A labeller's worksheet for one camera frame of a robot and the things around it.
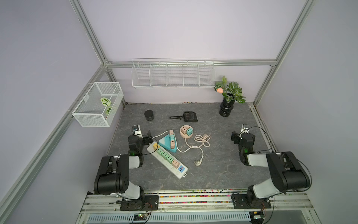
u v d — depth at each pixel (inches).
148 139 33.8
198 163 33.8
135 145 27.4
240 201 29.1
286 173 18.2
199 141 38.0
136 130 31.1
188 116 42.7
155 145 34.7
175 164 31.7
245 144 28.4
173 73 39.0
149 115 42.7
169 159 32.5
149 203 28.8
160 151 33.4
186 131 37.8
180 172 32.3
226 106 41.4
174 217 62.1
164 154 33.2
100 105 31.7
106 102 31.3
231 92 35.3
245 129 31.1
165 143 36.4
